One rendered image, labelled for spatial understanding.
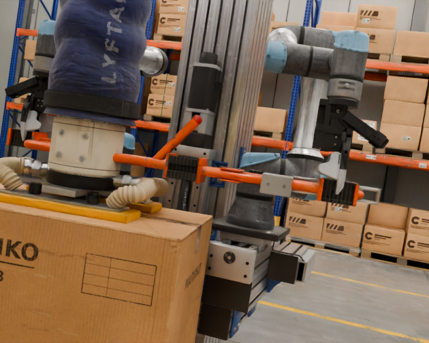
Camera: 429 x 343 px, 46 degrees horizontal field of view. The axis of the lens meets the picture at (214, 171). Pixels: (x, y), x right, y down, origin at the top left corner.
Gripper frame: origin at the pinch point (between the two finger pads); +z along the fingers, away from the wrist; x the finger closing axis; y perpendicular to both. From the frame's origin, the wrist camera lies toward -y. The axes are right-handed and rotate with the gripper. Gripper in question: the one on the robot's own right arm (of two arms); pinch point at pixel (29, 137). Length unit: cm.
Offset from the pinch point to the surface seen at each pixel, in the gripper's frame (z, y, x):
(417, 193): 13, 299, 778
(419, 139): -71, 263, 670
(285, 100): -118, 47, 816
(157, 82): -105, -174, 719
